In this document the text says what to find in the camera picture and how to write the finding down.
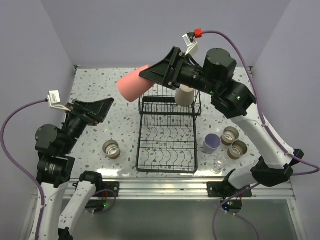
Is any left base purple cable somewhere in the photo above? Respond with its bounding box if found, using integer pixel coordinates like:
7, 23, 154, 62
84, 188, 117, 216

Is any beige plastic cup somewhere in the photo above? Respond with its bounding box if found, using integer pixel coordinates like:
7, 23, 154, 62
174, 84, 195, 107

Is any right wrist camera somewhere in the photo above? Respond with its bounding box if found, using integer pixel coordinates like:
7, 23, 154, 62
182, 28, 203, 56

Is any near right steel cup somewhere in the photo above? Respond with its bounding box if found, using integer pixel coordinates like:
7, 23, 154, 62
227, 140, 248, 160

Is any far right steel cup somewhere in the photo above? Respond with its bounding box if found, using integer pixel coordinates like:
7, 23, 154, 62
220, 126, 240, 146

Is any purple plastic cup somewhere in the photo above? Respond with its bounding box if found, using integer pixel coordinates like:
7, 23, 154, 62
203, 133, 222, 154

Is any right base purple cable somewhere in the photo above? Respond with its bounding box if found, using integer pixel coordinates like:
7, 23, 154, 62
211, 182, 261, 240

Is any red pink plastic cup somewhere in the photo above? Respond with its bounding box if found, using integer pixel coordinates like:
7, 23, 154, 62
116, 65, 155, 103

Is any steel cup cork base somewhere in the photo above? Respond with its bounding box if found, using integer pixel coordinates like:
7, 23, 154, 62
102, 139, 121, 160

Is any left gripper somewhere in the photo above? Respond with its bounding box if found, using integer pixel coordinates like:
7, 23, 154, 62
60, 96, 114, 154

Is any black wire dish rack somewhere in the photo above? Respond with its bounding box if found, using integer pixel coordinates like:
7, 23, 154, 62
135, 84, 202, 174

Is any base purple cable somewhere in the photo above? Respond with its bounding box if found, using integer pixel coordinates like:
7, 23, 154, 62
84, 188, 117, 216
211, 182, 261, 240

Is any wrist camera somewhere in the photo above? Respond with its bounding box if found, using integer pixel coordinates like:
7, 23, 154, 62
182, 28, 203, 56
47, 90, 71, 112

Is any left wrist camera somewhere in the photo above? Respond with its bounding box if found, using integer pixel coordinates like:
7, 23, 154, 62
47, 90, 71, 112

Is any clear glass cup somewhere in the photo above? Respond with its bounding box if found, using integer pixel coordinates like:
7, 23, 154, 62
211, 153, 228, 174

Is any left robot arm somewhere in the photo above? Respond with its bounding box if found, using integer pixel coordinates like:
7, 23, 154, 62
29, 97, 115, 240

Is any steel cup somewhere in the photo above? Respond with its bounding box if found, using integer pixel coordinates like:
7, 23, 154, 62
227, 140, 248, 160
220, 126, 240, 146

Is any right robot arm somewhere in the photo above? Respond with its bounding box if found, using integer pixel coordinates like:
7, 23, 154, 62
139, 47, 304, 198

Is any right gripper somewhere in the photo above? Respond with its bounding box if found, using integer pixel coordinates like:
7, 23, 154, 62
140, 46, 220, 96

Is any aluminium mounting rail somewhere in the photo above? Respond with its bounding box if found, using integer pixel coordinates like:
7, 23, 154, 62
103, 177, 296, 200

